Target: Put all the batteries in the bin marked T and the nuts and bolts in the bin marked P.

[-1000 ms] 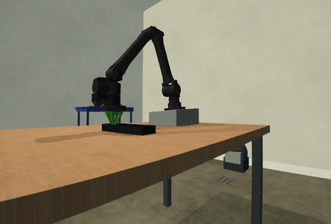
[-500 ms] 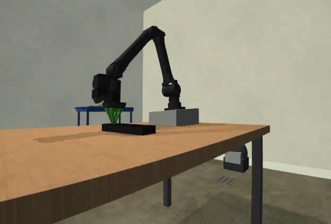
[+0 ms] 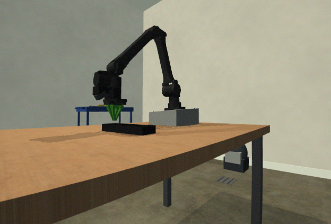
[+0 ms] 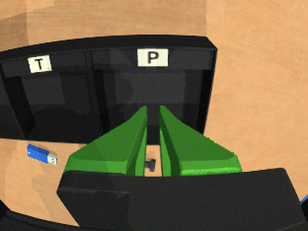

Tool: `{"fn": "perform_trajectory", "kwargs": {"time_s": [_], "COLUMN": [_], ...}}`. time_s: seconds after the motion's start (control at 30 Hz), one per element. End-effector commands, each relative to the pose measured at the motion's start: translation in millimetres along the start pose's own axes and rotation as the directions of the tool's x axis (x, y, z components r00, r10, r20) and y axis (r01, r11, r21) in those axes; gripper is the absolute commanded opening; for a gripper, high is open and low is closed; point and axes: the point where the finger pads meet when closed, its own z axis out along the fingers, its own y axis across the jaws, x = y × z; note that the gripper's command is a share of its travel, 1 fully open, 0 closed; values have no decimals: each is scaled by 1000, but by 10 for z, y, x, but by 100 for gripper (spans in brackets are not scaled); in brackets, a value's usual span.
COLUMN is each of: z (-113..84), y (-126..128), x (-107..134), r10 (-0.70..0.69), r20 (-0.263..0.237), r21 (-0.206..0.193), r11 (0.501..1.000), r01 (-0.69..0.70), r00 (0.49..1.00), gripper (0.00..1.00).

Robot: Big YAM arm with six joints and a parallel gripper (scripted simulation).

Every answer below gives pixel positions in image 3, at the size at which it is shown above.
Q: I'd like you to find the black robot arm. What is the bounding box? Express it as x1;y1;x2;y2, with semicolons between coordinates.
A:
93;25;185;110

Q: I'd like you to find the black three-compartment bin rack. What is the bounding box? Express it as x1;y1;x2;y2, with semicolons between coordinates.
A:
102;123;156;135

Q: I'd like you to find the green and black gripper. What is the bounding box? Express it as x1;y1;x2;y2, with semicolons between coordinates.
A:
103;88;127;120

